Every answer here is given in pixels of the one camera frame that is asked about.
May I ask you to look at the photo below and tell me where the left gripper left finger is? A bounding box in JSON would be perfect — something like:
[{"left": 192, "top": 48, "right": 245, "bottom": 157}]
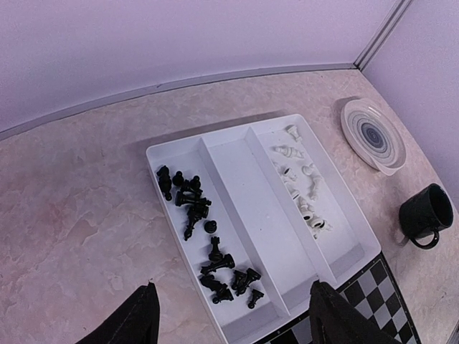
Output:
[{"left": 78, "top": 282, "right": 160, "bottom": 343}]

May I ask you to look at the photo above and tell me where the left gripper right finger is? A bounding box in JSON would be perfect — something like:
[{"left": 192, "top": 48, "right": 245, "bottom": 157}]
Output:
[{"left": 308, "top": 280, "right": 397, "bottom": 343}]

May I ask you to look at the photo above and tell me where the black and silver chessboard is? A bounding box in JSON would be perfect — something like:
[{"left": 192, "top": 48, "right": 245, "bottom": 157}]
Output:
[{"left": 258, "top": 254, "right": 421, "bottom": 343}]

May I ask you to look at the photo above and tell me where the white chess pawn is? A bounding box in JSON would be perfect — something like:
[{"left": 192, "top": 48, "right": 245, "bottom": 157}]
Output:
[{"left": 301, "top": 163, "right": 316, "bottom": 177}]

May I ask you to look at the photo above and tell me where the white plastic divided tray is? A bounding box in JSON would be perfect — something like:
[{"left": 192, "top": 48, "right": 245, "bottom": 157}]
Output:
[{"left": 146, "top": 114, "right": 381, "bottom": 343}]

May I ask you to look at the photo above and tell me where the dark green mug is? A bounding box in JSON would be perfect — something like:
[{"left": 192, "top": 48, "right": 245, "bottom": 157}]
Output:
[{"left": 399, "top": 183, "right": 454, "bottom": 250}]

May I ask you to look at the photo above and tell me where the white plate with rings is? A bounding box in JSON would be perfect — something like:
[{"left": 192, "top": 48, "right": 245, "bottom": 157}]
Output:
[{"left": 341, "top": 99, "right": 407, "bottom": 176}]

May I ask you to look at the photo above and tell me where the right aluminium frame post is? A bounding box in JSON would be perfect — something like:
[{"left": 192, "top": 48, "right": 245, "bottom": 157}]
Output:
[{"left": 354, "top": 0, "right": 413, "bottom": 72}]

